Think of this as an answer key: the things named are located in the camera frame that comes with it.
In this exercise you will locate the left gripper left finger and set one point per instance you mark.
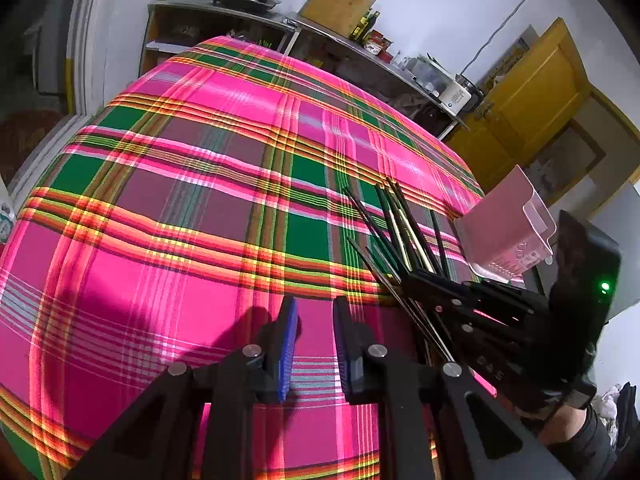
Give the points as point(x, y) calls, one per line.
point(278, 344)

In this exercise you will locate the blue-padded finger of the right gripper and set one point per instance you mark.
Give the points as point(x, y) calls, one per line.
point(430, 288)

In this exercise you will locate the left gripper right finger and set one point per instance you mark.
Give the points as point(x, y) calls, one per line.
point(352, 340)

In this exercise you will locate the cream wooden chopstick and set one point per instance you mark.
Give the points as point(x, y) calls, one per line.
point(402, 238)

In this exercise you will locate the metal kitchen shelf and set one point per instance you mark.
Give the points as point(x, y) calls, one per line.
point(176, 25)

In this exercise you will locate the person's right hand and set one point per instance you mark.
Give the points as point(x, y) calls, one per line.
point(556, 425)

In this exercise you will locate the black chopstick far right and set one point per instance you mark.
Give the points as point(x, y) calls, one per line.
point(440, 245)

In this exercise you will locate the pink plaid tablecloth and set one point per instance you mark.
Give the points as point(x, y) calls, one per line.
point(172, 225)

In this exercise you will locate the white electric kettle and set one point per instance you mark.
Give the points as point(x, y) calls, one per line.
point(461, 96)

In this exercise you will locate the yellow wooden door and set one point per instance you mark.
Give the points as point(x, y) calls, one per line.
point(525, 110)

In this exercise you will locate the red lidded jar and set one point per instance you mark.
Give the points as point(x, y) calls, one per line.
point(376, 43)

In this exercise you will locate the dark oil bottle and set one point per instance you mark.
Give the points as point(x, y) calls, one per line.
point(364, 25)

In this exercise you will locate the wooden cutting board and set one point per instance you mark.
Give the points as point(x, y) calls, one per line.
point(339, 16)

